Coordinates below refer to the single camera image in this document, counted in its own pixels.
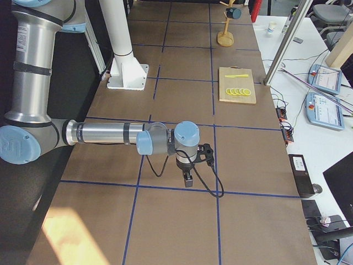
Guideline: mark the lemon slice one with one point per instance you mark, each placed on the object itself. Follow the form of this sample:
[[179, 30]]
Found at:
[[247, 92]]

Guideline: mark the wooden cup rack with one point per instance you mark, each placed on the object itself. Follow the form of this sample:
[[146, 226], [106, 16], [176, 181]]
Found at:
[[224, 37]]

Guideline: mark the teach pendant far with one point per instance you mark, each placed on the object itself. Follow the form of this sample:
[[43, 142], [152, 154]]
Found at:
[[326, 79]]

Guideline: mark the orange connector block far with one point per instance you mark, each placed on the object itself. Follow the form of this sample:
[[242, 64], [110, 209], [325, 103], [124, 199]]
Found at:
[[281, 113]]

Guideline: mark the orange connector block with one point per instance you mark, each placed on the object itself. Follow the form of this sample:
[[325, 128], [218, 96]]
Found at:
[[287, 132], [281, 113]]

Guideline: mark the black flat box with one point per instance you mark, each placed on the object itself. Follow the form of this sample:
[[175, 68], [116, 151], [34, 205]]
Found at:
[[301, 176]]

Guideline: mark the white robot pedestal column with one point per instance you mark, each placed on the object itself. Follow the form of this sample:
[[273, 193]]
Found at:
[[126, 72]]

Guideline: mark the dark teal mug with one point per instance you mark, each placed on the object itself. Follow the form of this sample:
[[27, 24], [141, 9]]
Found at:
[[233, 13]]

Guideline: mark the lemon slice five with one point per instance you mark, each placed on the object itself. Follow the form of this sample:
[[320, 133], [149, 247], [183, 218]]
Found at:
[[229, 91]]

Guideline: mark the bamboo cutting board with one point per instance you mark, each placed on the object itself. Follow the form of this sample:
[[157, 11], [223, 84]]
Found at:
[[224, 83]]

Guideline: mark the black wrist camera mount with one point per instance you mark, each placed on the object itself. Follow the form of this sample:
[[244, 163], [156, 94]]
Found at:
[[205, 154]]

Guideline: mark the orange connector block near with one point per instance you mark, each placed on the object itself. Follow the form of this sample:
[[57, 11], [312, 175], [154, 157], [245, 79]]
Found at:
[[287, 132]]

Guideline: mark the grey office chair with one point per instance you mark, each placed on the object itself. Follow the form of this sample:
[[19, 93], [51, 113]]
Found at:
[[337, 19]]

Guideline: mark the paper cup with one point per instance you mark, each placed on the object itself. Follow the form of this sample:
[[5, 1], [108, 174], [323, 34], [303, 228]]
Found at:
[[271, 28]]

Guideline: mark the teach pendant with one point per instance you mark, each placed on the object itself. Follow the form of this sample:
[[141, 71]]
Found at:
[[323, 112], [326, 79]]

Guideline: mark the black monitor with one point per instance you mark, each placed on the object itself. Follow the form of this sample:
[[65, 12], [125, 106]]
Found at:
[[339, 180]]

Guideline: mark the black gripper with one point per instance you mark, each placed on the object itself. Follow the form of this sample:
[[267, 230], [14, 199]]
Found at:
[[183, 167]]

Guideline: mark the aluminium frame post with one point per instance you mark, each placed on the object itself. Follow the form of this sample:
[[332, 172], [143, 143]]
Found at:
[[288, 37]]

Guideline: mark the yellow plastic knife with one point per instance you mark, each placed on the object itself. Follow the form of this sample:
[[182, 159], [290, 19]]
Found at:
[[237, 76]]

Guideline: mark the teach pendant near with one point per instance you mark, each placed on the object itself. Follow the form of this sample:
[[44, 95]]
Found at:
[[323, 112]]

